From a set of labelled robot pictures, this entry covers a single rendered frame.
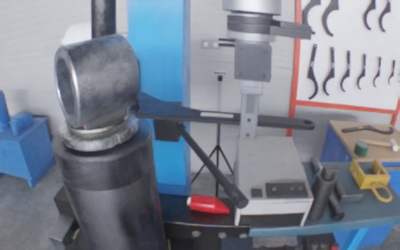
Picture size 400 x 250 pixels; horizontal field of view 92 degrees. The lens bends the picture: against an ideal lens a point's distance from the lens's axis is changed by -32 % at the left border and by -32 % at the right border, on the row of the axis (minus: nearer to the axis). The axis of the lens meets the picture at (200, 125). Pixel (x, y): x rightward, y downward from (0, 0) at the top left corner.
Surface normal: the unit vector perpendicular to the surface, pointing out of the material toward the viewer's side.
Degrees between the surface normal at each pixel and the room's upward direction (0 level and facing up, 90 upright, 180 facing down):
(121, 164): 90
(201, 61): 90
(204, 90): 90
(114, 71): 76
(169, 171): 90
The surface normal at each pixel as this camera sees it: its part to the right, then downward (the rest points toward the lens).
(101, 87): 0.73, 0.25
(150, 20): -0.10, 0.43
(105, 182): 0.33, 0.41
